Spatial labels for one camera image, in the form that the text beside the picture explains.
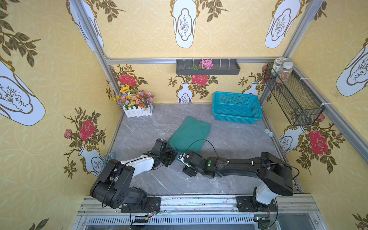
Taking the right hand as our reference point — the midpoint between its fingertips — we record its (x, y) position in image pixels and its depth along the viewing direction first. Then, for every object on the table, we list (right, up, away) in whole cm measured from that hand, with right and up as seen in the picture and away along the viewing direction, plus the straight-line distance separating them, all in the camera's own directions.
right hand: (189, 157), depth 87 cm
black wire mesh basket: (+64, +31, -5) cm, 71 cm away
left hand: (-10, +1, +5) cm, 11 cm away
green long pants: (+1, +11, +17) cm, 20 cm away
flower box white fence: (-37, +34, +14) cm, 52 cm away
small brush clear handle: (+56, +14, +16) cm, 60 cm away
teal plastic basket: (+41, +32, +35) cm, 63 cm away
